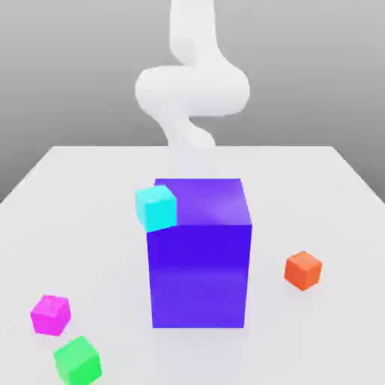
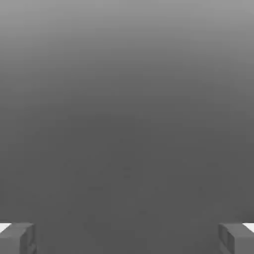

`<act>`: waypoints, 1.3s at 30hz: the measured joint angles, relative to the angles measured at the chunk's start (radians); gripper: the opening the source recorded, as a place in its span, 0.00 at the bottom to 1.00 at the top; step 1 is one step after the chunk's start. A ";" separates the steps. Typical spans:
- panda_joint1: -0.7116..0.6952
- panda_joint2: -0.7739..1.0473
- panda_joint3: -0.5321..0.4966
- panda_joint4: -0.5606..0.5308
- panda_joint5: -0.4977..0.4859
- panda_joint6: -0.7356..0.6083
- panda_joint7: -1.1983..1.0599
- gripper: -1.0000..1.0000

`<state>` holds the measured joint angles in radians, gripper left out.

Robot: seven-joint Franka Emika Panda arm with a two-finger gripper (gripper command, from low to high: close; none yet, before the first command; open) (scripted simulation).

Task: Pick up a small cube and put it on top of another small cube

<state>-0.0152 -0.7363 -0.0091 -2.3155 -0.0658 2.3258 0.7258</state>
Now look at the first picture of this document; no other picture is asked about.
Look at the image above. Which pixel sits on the large blue box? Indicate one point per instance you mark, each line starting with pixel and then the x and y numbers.
pixel 200 270

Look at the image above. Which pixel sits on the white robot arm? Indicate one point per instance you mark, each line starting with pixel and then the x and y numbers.
pixel 192 90

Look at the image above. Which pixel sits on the small magenta cube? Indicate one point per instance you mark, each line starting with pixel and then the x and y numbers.
pixel 50 315

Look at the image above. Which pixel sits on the small green cube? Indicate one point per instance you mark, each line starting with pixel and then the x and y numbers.
pixel 77 362

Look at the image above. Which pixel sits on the small cyan cube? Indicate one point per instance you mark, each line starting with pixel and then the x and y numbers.
pixel 156 207

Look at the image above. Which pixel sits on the small orange cube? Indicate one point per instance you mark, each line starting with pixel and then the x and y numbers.
pixel 302 270

